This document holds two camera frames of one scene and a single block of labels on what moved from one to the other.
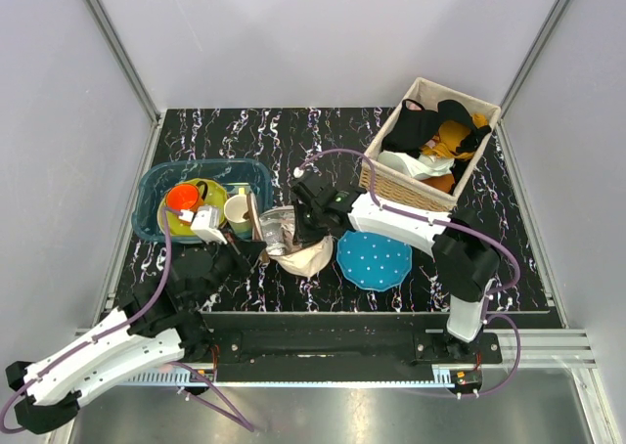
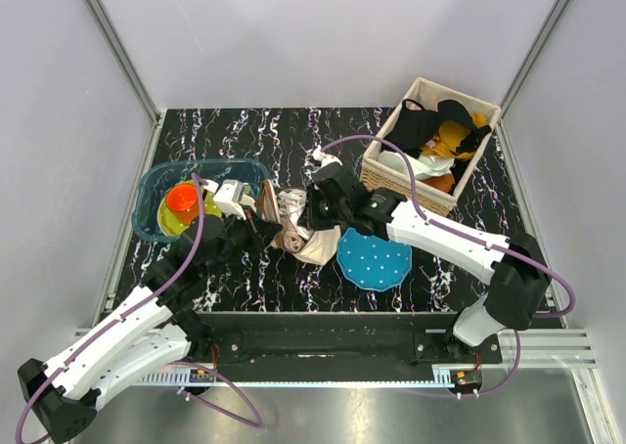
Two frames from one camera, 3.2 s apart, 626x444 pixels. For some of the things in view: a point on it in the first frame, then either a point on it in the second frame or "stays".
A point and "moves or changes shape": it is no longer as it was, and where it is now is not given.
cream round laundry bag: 307,261 moves or changes shape
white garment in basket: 416,166 stays
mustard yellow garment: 452,134 stays
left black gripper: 250,250 → 260,237
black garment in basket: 412,131 stays
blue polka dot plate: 374,261 stays
